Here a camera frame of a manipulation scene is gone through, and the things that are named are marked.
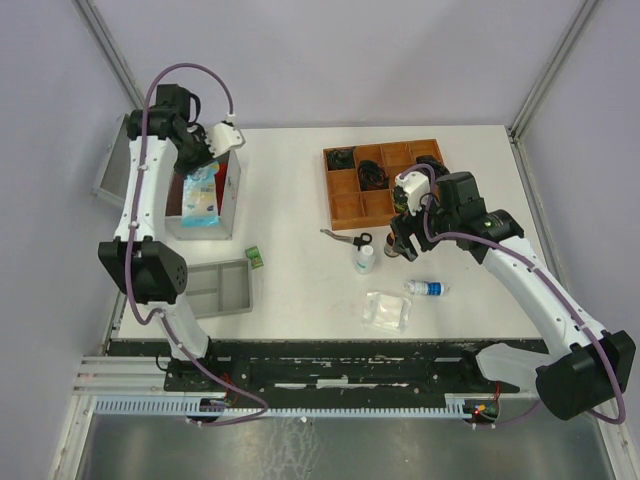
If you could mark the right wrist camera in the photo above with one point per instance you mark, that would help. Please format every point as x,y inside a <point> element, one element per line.
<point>416,186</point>

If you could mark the small green packet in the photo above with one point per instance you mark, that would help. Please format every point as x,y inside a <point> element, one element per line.
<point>254,256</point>

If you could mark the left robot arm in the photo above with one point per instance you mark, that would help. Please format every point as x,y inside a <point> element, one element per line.
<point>151,275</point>

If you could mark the grey plastic insert tray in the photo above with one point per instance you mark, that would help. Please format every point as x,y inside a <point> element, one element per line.
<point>220,288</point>

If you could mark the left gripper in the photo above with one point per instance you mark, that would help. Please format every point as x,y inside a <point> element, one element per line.
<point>183,168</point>

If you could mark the black handled scissors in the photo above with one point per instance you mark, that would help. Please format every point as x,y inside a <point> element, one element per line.
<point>359,241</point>

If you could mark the wooden compartment tray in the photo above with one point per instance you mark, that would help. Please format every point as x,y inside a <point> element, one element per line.
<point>349,207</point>

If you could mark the small white bottle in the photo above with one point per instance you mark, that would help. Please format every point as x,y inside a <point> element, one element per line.
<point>365,259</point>

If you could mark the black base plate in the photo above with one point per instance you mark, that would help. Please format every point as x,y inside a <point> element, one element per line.
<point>340,374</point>

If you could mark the white blue bottle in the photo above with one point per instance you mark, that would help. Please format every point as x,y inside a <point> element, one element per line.
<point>426,288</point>

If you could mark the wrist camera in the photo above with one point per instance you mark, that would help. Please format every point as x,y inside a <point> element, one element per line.
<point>224,137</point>
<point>416,186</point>

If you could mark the red first aid pouch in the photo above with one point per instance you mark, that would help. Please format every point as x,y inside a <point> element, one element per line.
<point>175,196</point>

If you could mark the brown bottle orange cap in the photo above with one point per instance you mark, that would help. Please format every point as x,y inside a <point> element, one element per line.
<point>389,248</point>

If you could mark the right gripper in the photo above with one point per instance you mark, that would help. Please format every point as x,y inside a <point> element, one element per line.
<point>404,225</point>

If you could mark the rolled tie yellow blue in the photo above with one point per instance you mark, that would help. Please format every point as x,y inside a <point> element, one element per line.
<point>399,200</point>

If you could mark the blue cotton swab packet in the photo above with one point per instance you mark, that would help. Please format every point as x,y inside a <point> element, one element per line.
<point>200,203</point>

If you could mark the grey metal box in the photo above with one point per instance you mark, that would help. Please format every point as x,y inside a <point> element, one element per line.
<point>143,177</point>

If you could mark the rolled tie dark dotted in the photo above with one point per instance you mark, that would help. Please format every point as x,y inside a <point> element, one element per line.
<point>430,162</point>

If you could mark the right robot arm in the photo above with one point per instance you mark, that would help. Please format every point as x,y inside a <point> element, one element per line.
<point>586,368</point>

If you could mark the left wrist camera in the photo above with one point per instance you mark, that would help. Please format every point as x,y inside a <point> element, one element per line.
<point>224,137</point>

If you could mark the rolled tie green pattern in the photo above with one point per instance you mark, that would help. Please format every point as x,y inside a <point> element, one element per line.
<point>340,159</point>

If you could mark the white gauze packet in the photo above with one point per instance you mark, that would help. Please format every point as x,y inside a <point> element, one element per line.
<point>386,312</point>

